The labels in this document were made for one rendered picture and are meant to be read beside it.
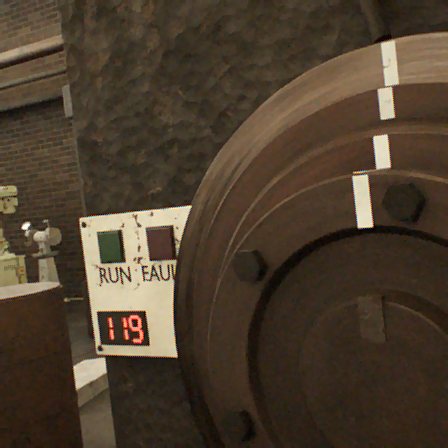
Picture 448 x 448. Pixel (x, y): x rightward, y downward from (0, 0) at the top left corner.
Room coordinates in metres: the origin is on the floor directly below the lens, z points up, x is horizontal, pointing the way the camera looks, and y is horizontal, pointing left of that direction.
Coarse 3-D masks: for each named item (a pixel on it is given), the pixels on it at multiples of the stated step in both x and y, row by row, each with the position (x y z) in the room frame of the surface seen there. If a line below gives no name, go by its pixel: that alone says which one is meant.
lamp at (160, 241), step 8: (152, 232) 0.80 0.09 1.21; (160, 232) 0.80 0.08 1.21; (168, 232) 0.79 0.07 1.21; (152, 240) 0.80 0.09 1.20; (160, 240) 0.80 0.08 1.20; (168, 240) 0.79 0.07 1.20; (152, 248) 0.81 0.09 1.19; (160, 248) 0.80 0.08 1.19; (168, 248) 0.79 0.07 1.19; (152, 256) 0.81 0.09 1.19; (160, 256) 0.80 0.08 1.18; (168, 256) 0.79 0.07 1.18
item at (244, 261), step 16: (400, 192) 0.42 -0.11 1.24; (416, 192) 0.41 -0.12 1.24; (384, 208) 0.42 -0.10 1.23; (400, 208) 0.42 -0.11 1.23; (416, 208) 0.41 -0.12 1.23; (240, 256) 0.48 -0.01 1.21; (256, 256) 0.48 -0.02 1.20; (240, 272) 0.48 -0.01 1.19; (256, 272) 0.47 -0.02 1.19; (224, 416) 0.50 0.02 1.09; (240, 416) 0.49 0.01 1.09; (240, 432) 0.49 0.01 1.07
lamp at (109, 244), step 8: (112, 232) 0.84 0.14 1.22; (104, 240) 0.85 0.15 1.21; (112, 240) 0.84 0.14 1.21; (120, 240) 0.84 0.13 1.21; (104, 248) 0.85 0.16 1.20; (112, 248) 0.84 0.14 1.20; (120, 248) 0.83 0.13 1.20; (104, 256) 0.85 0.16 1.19; (112, 256) 0.84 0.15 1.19; (120, 256) 0.83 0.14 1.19
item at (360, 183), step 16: (384, 48) 0.51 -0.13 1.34; (384, 64) 0.51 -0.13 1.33; (384, 80) 0.51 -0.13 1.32; (384, 96) 0.49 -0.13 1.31; (384, 112) 0.49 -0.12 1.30; (384, 144) 0.48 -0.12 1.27; (384, 160) 0.48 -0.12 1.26; (352, 176) 0.44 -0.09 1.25; (368, 192) 0.43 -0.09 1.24; (368, 208) 0.44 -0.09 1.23; (368, 224) 0.44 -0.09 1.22
